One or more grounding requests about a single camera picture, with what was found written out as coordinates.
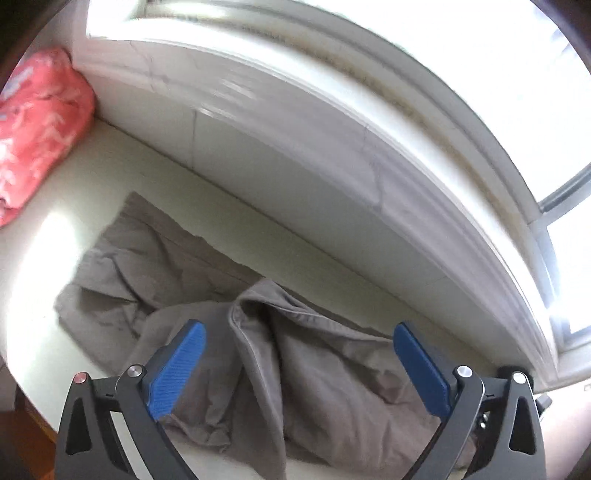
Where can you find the white window frame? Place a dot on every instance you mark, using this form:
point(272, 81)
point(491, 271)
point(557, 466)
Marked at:
point(376, 176)

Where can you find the red floral cloth bundle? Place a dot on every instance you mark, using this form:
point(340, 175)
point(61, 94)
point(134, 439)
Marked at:
point(46, 108)

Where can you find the grey-brown cargo pants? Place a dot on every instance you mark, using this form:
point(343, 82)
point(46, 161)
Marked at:
point(279, 378)

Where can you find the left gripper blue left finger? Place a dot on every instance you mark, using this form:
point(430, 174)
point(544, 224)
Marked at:
point(170, 368)

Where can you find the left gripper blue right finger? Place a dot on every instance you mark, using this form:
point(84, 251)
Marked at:
point(431, 375)

